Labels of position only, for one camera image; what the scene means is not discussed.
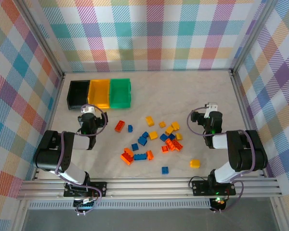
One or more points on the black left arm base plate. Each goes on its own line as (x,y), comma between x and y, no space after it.
(98,188)

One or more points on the small yellow lego brick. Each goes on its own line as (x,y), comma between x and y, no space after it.
(162,124)

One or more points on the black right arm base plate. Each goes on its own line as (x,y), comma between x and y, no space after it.
(200,187)

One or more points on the long orange lego brick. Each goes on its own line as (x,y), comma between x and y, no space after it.
(119,126)
(126,159)
(170,144)
(178,145)

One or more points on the green plastic bin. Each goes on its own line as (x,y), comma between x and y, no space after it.
(120,93)

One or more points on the black plastic bin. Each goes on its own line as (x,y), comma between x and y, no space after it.
(78,95)

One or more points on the long blue lego brick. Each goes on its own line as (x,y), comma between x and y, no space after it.
(140,157)

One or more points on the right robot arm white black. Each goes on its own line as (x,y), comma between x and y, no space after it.
(245,151)

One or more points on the aluminium side rail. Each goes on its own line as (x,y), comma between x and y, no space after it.
(53,108)
(243,108)

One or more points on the yellow plastic bin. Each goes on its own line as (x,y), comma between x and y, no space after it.
(99,93)

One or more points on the aluminium mounting rail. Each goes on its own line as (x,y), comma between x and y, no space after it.
(147,188)

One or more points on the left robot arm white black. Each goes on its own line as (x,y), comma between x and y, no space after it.
(50,149)

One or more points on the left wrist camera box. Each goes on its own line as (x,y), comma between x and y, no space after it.
(88,109)

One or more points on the aluminium frame post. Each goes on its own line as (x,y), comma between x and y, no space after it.
(253,36)
(43,39)

